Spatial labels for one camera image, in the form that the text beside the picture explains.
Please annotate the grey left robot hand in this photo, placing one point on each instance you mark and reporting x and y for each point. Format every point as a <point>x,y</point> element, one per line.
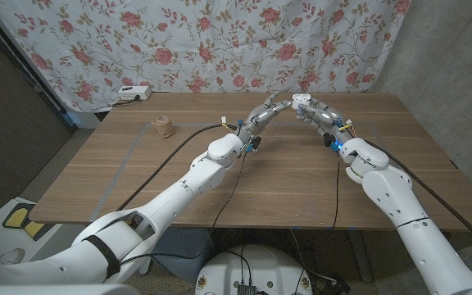
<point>260,119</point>

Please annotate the white power strip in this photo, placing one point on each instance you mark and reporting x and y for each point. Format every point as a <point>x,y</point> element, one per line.
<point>134,93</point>

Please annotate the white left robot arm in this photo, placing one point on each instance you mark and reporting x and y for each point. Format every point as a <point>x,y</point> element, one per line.
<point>187,188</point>

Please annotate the grey table leg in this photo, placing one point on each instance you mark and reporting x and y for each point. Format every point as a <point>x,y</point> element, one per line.
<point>361,256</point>

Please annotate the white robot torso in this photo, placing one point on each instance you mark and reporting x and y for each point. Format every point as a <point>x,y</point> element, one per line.
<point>260,270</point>

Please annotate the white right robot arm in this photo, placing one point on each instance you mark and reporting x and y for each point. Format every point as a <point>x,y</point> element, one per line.
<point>416,229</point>

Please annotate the white yellow black floor mat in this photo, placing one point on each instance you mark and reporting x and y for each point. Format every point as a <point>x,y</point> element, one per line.
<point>16,217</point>

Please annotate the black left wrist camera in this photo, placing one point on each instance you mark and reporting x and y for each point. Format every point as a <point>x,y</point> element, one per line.
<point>255,142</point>

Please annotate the white AirPods case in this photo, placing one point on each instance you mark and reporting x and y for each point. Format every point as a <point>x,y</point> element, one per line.
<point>301,98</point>

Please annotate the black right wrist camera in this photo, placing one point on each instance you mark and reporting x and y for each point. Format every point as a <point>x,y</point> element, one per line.
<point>328,139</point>

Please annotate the tan thread spool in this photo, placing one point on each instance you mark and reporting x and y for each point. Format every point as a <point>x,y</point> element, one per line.
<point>164,126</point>

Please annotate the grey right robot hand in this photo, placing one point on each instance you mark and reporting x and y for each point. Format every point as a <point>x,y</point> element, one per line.
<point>328,121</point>

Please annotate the black power adapter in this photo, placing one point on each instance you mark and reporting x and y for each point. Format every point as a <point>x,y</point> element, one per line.
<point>336,286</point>

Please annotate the white table leg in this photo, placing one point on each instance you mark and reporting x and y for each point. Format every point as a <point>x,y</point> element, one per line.
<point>146,266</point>

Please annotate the floral backdrop cloth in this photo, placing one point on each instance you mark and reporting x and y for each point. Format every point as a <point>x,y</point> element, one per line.
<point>219,41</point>

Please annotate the blue-grey bin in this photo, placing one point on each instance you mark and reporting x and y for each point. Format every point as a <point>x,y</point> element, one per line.
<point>187,250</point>

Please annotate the black frame bar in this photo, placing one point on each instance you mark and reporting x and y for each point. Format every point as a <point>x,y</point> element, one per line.
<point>21,65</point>

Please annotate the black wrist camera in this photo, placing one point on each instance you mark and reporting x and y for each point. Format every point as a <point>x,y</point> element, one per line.
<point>328,139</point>
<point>255,142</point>

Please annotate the white grey shoe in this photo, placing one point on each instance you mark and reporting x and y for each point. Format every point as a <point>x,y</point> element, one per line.
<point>11,256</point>

